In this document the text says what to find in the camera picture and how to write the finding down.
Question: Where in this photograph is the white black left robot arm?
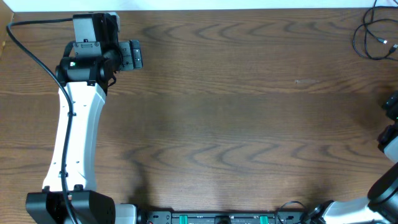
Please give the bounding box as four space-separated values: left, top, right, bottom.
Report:
25 12 142 223

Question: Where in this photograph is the black left camera cable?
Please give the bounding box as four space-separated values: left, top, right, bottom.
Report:
6 17 78 224

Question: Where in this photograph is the black USB cable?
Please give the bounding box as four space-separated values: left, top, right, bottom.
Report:
351 0 398 62

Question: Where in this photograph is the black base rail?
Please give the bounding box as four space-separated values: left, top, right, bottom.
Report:
136 210 306 224

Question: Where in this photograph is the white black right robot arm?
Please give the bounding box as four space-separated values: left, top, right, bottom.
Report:
303 91 397 224

